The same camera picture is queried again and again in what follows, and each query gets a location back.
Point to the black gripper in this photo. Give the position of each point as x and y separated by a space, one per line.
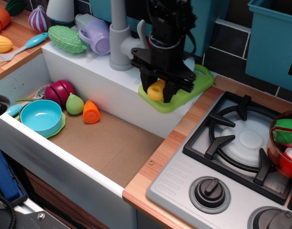
164 63

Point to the yellow handled toy knife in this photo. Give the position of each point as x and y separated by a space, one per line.
155 90

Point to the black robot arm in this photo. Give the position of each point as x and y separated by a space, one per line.
171 22

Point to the green cutting board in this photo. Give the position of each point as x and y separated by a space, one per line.
204 80

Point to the grey toy faucet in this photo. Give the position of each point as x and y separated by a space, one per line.
121 40

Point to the orange toy carrot piece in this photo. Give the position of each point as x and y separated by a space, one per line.
91 113

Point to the purple toy cup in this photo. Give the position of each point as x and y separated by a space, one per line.
97 34

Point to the green toy pear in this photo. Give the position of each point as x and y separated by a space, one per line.
74 104

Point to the black stove grate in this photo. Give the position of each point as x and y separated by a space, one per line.
232 140

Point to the green toy plate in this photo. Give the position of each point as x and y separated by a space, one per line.
47 125

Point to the magenta toy red onion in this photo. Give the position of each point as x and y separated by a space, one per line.
59 92

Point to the green toy bitter gourd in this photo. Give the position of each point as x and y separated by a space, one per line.
67 39

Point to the teal box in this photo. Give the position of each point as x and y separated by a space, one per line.
245 39

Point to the teal toy bowl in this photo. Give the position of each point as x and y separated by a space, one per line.
42 106

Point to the black stove knob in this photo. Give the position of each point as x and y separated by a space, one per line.
209 195

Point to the grey white toy bottle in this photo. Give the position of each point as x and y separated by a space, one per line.
61 11

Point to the green red toy vegetable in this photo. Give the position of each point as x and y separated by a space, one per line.
282 132

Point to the purple striped toy onion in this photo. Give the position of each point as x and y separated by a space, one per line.
37 19

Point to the brown transparent toy pot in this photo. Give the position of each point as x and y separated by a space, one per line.
275 150

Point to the red white toy food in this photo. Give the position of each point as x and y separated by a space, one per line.
286 162

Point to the yellow toy corn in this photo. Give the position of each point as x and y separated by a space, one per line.
5 44

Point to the orange toy carrot slice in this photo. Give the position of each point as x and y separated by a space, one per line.
5 18

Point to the blue box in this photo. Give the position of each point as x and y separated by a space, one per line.
10 186

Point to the teal handled grey fork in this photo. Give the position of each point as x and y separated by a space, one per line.
17 108

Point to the teal handled grey spatula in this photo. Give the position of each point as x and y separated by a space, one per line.
38 39

